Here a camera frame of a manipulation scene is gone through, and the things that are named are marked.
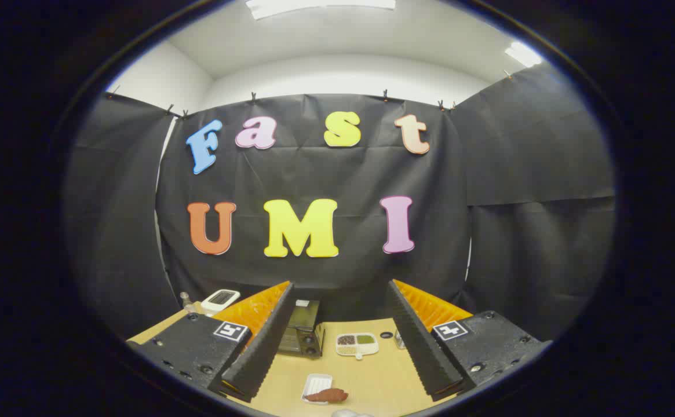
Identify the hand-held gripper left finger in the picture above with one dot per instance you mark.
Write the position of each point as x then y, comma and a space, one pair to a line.
265, 347

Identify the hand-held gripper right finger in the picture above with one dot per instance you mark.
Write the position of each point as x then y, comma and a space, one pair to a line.
418, 347

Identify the black toaster oven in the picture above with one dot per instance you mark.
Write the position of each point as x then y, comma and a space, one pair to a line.
302, 341

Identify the brown meat piece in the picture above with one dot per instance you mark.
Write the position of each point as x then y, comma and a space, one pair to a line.
328, 395

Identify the white slot toaster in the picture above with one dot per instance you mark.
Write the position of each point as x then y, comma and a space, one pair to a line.
221, 298

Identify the white divided dish with grains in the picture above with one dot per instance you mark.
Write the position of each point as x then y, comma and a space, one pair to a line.
357, 347

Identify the small white rectangular tray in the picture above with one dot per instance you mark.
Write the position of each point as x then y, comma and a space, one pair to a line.
317, 382

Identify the clear bottle with orange label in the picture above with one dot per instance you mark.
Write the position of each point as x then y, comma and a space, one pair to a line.
186, 301

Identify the small ceiling light panel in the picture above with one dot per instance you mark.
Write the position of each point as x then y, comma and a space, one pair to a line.
524, 54

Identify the long ceiling light panel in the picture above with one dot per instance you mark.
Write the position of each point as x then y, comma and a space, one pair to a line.
314, 6

